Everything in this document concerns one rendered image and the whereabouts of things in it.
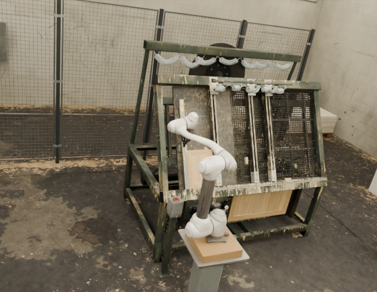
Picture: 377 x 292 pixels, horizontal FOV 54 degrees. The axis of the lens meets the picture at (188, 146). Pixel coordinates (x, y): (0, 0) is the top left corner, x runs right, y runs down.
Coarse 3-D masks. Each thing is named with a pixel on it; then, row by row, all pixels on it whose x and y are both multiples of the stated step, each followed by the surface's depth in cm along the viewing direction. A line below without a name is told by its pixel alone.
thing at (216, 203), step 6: (216, 198) 396; (222, 198) 399; (186, 204) 382; (192, 204) 385; (216, 204) 391; (222, 204) 399; (228, 204) 397; (186, 210) 386; (192, 210) 380; (210, 210) 386; (186, 216) 390; (192, 216) 393
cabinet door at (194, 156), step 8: (192, 152) 392; (200, 152) 396; (208, 152) 400; (192, 160) 391; (200, 160) 395; (192, 168) 390; (192, 176) 389; (200, 176) 393; (192, 184) 388; (200, 184) 392
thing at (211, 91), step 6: (210, 78) 399; (216, 78) 402; (210, 84) 398; (216, 84) 401; (210, 90) 398; (210, 96) 402; (210, 102) 403; (210, 108) 403; (210, 114) 403; (216, 114) 402; (210, 120) 404; (216, 120) 402; (210, 126) 404; (216, 126) 401; (216, 132) 400; (216, 138) 400; (216, 180) 395
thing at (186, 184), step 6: (180, 108) 388; (180, 114) 388; (180, 138) 389; (186, 144) 387; (186, 150) 387; (186, 156) 386; (186, 162) 385; (186, 168) 385; (186, 174) 384; (186, 180) 384; (186, 186) 383
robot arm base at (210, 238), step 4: (224, 232) 331; (208, 236) 323; (212, 236) 321; (220, 236) 322; (224, 236) 330; (208, 240) 320; (212, 240) 321; (216, 240) 321; (220, 240) 322; (224, 240) 323
